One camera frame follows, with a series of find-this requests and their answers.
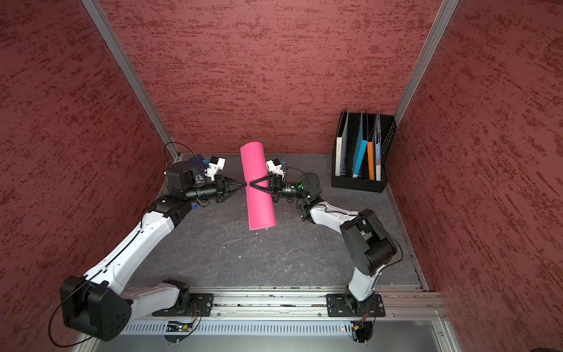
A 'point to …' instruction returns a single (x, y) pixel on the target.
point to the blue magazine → (378, 147)
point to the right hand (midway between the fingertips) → (250, 193)
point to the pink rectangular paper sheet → (261, 212)
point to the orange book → (371, 160)
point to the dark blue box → (197, 160)
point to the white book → (339, 144)
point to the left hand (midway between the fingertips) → (244, 189)
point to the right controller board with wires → (362, 330)
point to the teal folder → (359, 149)
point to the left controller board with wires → (177, 331)
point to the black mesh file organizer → (362, 182)
